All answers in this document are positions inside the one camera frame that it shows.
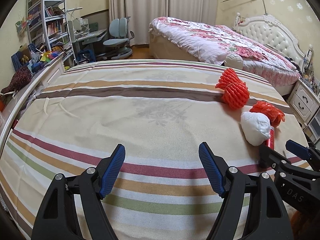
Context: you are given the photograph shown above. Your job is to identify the red cylindrical bottle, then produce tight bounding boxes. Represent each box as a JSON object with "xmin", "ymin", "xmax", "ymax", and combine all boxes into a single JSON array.
[{"xmin": 263, "ymin": 126, "xmax": 274, "ymax": 150}]

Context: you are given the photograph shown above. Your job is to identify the plastic drawer unit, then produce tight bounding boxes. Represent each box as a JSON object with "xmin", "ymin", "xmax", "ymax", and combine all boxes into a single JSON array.
[{"xmin": 304, "ymin": 109, "xmax": 320, "ymax": 144}]

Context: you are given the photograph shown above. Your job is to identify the white crumpled paper ball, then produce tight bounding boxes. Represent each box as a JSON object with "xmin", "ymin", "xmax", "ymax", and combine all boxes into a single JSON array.
[{"xmin": 240, "ymin": 112, "xmax": 271, "ymax": 146}]

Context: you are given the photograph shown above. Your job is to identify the red mesh net bag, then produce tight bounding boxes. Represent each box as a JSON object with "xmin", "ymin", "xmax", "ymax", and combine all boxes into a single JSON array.
[{"xmin": 249, "ymin": 101, "xmax": 285, "ymax": 128}]

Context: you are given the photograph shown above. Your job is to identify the white nightstand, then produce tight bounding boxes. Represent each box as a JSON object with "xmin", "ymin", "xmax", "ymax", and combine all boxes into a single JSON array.
[{"xmin": 288, "ymin": 79, "xmax": 319, "ymax": 128}]

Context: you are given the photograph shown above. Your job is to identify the red foam fruit net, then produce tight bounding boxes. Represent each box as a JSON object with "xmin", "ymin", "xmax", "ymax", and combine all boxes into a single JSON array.
[{"xmin": 215, "ymin": 68, "xmax": 249, "ymax": 110}]

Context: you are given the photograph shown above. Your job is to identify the striped bed sheet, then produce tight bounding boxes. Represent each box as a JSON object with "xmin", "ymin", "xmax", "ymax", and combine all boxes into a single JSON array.
[{"xmin": 1, "ymin": 60, "xmax": 308, "ymax": 239}]

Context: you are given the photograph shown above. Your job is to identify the white tufted headboard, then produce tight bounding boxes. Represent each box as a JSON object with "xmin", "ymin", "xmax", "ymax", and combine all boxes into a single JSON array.
[{"xmin": 234, "ymin": 13, "xmax": 313, "ymax": 67}]

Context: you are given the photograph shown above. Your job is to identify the floral bed quilt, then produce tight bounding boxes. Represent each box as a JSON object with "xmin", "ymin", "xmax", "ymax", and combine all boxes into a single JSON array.
[{"xmin": 149, "ymin": 17, "xmax": 300, "ymax": 87}]

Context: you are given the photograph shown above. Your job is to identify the grey study desk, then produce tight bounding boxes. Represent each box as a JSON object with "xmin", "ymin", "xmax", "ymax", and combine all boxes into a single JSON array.
[{"xmin": 66, "ymin": 7, "xmax": 107, "ymax": 65}]

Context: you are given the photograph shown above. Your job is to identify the teal desk chair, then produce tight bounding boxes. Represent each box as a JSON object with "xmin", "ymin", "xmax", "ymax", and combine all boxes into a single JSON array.
[{"xmin": 97, "ymin": 16, "xmax": 135, "ymax": 61}]

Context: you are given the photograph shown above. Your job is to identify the white bookshelf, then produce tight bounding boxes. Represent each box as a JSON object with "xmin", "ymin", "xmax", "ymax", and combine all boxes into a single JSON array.
[{"xmin": 26, "ymin": 0, "xmax": 75, "ymax": 67}]

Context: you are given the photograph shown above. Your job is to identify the beige curtains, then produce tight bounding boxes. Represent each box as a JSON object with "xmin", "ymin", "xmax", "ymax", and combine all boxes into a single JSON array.
[{"xmin": 109, "ymin": 0, "xmax": 218, "ymax": 45}]

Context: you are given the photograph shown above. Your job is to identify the white bed frame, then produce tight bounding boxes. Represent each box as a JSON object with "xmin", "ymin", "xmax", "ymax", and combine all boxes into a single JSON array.
[{"xmin": 149, "ymin": 28, "xmax": 301, "ymax": 97}]

